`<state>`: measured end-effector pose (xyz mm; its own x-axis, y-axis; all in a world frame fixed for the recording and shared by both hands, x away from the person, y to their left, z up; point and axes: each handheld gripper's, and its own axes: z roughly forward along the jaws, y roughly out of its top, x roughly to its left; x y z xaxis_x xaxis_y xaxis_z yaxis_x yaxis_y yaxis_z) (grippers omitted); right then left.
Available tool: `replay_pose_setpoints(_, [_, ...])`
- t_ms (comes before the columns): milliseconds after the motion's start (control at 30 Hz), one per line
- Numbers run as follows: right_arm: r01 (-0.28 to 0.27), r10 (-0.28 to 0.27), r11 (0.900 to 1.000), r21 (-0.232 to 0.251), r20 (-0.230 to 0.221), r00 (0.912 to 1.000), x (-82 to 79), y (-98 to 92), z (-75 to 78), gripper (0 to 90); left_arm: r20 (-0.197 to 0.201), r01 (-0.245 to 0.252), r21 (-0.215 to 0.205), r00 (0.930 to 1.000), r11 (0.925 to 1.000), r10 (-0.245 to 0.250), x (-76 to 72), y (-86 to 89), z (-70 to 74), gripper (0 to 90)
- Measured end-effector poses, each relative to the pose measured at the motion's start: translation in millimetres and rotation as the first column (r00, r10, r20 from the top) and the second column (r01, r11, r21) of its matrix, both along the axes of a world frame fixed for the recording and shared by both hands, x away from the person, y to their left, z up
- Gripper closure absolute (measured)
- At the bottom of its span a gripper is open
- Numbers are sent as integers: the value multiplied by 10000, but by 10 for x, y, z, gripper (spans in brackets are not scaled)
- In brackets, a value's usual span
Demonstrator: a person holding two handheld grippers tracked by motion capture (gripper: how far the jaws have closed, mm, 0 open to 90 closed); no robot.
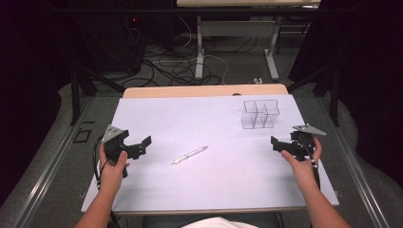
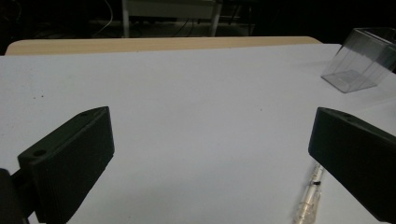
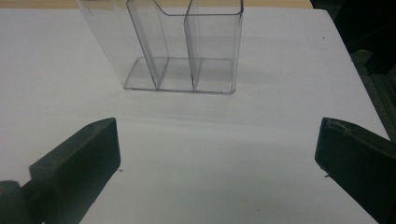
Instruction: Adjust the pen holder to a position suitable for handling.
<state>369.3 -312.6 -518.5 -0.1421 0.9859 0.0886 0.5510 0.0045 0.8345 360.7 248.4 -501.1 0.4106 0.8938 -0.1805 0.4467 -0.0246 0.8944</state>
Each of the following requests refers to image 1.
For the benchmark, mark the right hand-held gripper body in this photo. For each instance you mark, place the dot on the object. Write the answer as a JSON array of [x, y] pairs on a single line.
[[301, 142]]

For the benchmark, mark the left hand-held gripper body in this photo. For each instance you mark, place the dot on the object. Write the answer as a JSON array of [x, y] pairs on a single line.
[[114, 143]]

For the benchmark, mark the person's right hand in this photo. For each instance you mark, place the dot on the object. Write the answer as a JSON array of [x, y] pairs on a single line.
[[302, 171]]

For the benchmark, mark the person's left hand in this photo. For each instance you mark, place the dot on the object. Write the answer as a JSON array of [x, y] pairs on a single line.
[[112, 172]]

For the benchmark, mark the clear plastic divided organizer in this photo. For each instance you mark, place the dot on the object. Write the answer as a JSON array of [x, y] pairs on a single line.
[[260, 114]]

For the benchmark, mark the white pen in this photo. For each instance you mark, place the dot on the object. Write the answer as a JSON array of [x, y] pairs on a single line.
[[189, 155]]

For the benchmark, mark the white plug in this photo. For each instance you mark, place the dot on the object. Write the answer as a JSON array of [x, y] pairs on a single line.
[[258, 80]]

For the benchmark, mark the black metal stand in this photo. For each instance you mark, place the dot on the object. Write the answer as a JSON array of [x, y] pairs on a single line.
[[328, 85], [85, 79]]

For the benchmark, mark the white table mat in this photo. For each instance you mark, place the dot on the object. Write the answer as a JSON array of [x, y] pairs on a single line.
[[206, 183]]

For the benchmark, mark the person's white shirt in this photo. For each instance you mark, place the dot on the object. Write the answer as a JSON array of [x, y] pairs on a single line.
[[218, 223]]

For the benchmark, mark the dark curtain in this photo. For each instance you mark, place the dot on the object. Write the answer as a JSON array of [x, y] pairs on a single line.
[[367, 69], [31, 79]]

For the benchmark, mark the black computer tower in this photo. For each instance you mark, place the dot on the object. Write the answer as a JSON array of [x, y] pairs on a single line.
[[133, 41]]

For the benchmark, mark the black floor hatch frame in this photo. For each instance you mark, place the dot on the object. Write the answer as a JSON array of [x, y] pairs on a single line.
[[82, 136]]

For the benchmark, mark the aluminium floor rail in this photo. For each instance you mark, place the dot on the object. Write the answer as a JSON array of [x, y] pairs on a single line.
[[358, 177], [47, 177]]

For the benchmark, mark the white metal desk frame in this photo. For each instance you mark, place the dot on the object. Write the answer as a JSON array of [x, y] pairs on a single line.
[[236, 28]]

